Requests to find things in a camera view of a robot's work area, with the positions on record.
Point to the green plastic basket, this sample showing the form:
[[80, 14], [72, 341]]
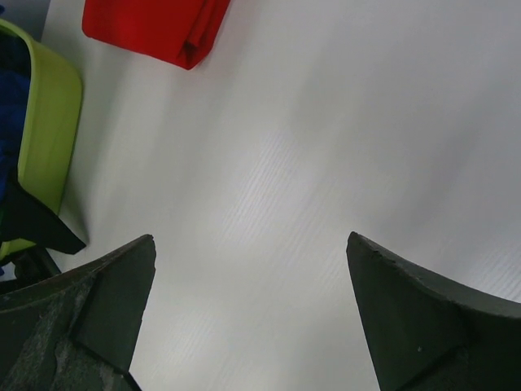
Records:
[[50, 128]]

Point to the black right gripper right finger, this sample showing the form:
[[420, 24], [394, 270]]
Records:
[[427, 332]]

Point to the blue t shirt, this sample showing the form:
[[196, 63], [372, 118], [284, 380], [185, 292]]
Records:
[[15, 84]]

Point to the black t shirt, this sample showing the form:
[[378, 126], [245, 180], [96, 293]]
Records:
[[25, 217]]

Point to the red printed t shirt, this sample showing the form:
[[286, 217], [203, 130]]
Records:
[[181, 33]]

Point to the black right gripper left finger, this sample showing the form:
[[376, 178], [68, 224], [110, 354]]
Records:
[[77, 330]]

